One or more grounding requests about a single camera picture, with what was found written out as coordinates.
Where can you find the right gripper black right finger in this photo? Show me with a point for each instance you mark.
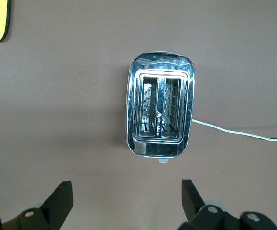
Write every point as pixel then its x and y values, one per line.
pixel 195 210

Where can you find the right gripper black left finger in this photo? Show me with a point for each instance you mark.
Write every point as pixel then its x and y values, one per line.
pixel 54 208

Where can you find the chrome two-slot toaster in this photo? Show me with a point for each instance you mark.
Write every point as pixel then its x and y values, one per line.
pixel 162 62

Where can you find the brown table cover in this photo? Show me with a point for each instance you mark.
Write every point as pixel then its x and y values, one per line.
pixel 57 95

